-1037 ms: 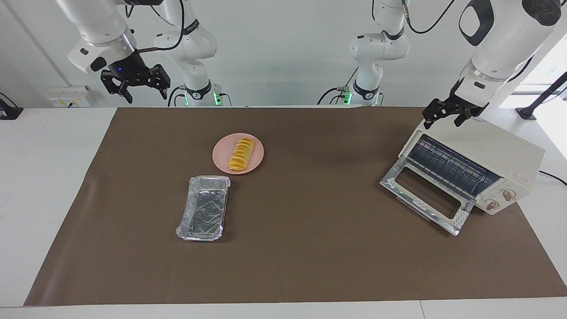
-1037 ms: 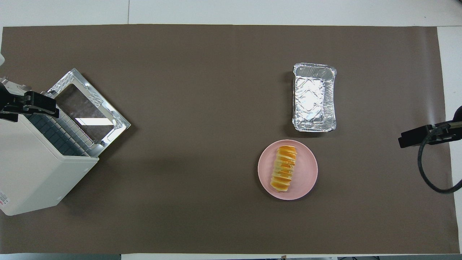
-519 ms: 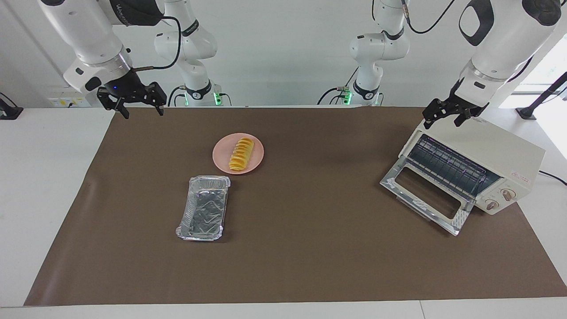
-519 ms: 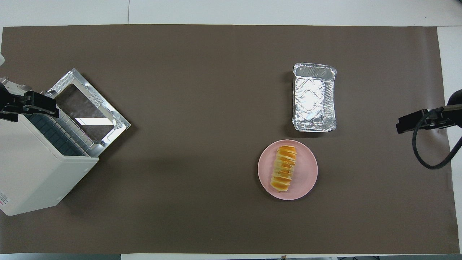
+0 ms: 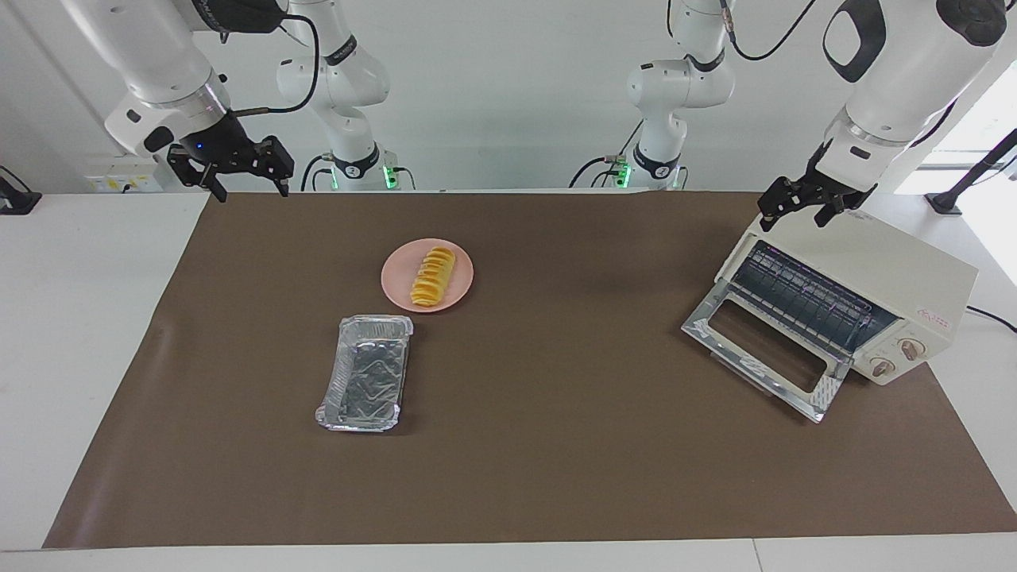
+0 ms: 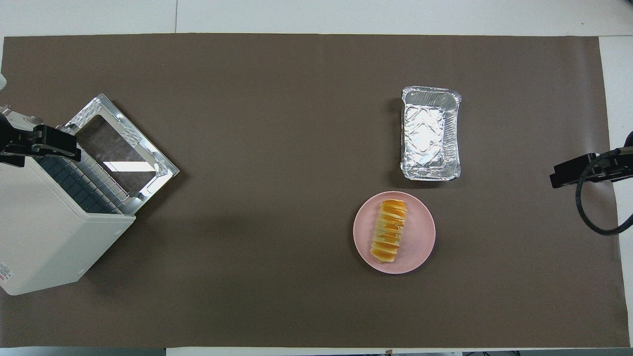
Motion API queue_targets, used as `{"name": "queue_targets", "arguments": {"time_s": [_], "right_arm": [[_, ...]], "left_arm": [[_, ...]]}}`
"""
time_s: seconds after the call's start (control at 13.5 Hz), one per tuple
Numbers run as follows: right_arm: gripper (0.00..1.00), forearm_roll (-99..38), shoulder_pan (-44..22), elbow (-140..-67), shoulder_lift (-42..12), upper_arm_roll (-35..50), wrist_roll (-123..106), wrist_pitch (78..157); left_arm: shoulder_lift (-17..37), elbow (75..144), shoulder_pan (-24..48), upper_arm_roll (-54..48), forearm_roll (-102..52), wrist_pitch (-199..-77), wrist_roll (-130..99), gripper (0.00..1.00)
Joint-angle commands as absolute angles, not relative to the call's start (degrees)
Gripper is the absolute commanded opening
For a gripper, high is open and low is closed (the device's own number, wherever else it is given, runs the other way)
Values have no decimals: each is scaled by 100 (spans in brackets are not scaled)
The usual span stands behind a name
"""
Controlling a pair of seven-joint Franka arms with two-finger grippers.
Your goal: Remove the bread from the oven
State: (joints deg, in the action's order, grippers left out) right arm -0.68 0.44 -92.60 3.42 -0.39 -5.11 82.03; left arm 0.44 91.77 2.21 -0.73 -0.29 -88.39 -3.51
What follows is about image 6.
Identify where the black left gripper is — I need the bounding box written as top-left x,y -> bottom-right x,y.
0,116 -> 82,166

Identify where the pink round plate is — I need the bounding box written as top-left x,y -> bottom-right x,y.
353,191 -> 436,274

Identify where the brown table mat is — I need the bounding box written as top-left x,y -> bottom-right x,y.
0,33 -> 630,348

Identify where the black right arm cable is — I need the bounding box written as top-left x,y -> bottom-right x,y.
575,147 -> 633,236

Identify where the chrome glass oven door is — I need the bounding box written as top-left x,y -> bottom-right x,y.
66,93 -> 180,216

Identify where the aluminium foil tray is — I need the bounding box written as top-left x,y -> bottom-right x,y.
400,87 -> 462,181

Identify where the white toaster oven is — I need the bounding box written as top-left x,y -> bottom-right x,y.
0,106 -> 136,296

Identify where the metal wire oven rack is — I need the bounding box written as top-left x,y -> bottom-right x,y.
35,151 -> 125,215

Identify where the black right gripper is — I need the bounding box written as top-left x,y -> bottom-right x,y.
550,131 -> 633,188

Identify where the sliced yellow bread loaf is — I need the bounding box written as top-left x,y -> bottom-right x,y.
370,199 -> 408,263

